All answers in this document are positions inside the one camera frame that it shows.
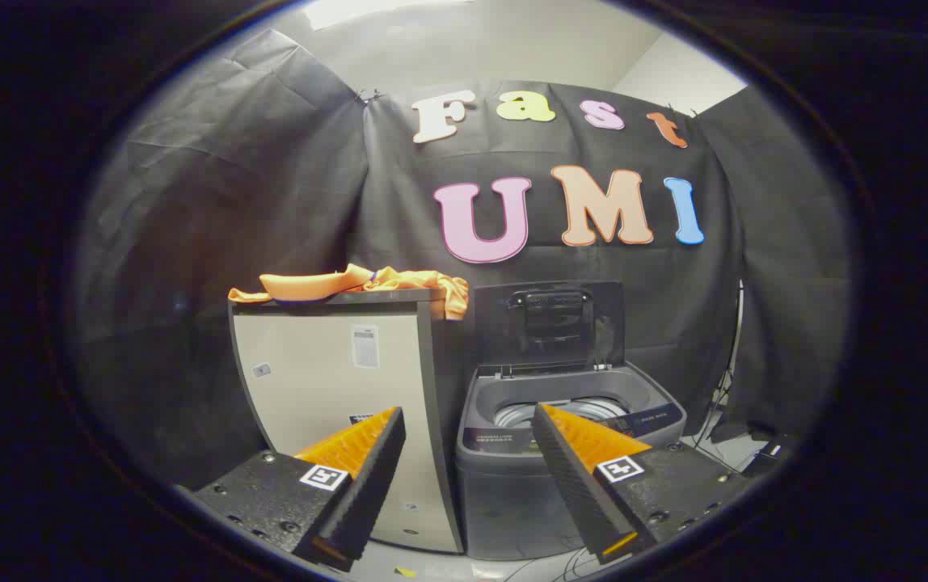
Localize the orange garment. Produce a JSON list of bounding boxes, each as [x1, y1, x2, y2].
[[228, 264, 470, 321]]

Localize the grey washing machine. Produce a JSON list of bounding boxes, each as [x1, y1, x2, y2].
[[456, 361, 687, 561]]

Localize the black box on floor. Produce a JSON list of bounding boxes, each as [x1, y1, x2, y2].
[[743, 434, 796, 474]]

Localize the thin cables on floor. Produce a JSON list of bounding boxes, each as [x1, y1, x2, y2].
[[504, 548, 598, 582]]

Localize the thin stand with cables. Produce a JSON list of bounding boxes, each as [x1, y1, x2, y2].
[[690, 279, 748, 453]]

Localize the black backdrop cloth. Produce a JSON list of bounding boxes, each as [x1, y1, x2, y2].
[[76, 31, 851, 486]]

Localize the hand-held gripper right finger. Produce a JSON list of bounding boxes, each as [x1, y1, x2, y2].
[[530, 402, 757, 566]]

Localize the beige cabinet with dark frame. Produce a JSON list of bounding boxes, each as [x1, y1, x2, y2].
[[228, 289, 465, 555]]

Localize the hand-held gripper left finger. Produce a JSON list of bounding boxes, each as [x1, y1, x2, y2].
[[175, 406, 407, 573]]

